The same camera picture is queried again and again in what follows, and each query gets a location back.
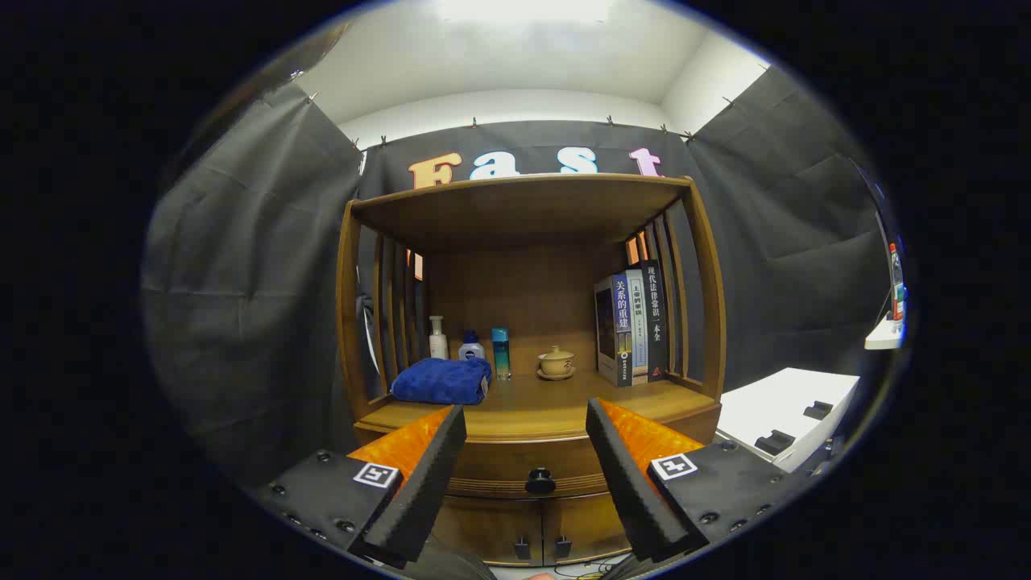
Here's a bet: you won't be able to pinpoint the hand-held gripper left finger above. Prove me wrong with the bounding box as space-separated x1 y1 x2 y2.
250 404 468 569

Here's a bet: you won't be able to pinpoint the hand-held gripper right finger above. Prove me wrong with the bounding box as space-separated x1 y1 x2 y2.
586 397 814 563

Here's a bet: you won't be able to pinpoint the wooden cabinet door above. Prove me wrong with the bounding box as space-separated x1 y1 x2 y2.
431 495 544 565
541 491 633 563

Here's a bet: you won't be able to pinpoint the wooden countertop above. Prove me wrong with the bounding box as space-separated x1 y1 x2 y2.
358 375 722 442

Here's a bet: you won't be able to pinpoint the wooden cabinet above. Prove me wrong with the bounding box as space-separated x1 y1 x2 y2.
336 173 727 567

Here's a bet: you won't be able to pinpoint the person's grey trousers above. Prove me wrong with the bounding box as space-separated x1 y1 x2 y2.
403 538 496 579

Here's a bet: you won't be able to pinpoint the blue folded towel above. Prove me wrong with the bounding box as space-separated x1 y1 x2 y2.
391 357 493 405

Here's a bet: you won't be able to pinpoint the beige lidded teacup with saucer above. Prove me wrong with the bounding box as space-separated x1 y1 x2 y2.
537 345 577 381

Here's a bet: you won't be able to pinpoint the pale spine book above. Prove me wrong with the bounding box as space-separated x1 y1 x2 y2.
627 269 649 378

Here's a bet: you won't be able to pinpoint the blue spine book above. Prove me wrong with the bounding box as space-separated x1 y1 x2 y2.
594 272 634 387

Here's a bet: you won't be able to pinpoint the black spine book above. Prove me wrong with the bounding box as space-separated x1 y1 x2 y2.
642 259 669 383

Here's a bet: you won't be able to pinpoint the black backdrop cloth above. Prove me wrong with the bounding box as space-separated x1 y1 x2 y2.
143 66 895 484

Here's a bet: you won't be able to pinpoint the white side shelf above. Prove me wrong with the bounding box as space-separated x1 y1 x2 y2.
864 318 907 350

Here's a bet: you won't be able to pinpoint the clear bottle red label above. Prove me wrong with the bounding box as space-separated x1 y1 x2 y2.
888 243 907 323

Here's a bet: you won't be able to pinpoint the white box with black handles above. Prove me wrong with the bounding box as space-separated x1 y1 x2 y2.
715 368 861 474

